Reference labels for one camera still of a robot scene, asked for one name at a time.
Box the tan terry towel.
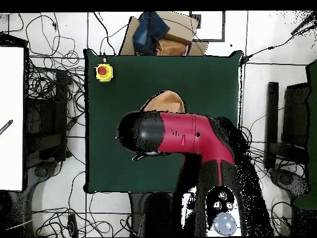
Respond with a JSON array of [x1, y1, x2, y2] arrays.
[[140, 90, 186, 113]]

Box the dark green table cloth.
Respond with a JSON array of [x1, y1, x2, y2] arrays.
[[83, 48, 243, 194]]

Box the yellow emergency stop button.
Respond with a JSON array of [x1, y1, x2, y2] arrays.
[[94, 58, 115, 83]]

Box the orange-brown folded cloth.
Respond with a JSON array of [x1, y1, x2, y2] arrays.
[[156, 38, 188, 56]]

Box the blue denim jeans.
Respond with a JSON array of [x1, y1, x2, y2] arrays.
[[132, 11, 171, 56]]

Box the brown cardboard box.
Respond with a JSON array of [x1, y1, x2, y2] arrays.
[[118, 11, 209, 56]]

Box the black equipment rack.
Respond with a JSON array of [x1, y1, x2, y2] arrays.
[[24, 69, 69, 169]]

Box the black floor bar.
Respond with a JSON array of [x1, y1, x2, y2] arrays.
[[264, 81, 279, 170]]

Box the dark grey stand base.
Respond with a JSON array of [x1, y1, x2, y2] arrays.
[[7, 161, 60, 236], [269, 168, 310, 199]]

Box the white board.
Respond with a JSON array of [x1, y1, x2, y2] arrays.
[[0, 46, 25, 192]]

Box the black striped rod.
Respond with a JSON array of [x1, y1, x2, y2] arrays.
[[0, 119, 14, 136]]

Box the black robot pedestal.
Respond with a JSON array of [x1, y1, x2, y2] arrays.
[[128, 192, 179, 237]]

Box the black cable bundle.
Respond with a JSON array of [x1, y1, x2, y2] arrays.
[[25, 50, 86, 125], [241, 126, 305, 179]]

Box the black emergency stop cable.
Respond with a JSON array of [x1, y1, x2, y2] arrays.
[[92, 11, 117, 56]]

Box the black square frame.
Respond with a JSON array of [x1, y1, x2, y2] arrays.
[[189, 11, 226, 42]]

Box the black stand frame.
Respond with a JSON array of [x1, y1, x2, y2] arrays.
[[282, 82, 310, 149]]

